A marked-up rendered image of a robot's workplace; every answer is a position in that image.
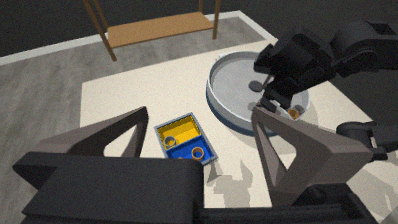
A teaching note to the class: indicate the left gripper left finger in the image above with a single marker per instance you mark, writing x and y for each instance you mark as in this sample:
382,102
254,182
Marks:
92,139

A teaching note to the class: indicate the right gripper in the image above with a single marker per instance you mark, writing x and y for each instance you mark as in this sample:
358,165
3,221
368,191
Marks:
270,94

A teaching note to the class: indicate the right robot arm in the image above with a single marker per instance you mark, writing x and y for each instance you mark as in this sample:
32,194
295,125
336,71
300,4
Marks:
358,47

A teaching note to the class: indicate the blue bin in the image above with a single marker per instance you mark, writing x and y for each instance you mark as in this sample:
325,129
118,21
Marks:
185,150

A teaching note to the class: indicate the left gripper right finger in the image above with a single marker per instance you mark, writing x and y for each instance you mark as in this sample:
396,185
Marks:
322,157

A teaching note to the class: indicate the yellow bin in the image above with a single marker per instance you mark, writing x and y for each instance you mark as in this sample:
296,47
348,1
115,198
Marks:
181,130

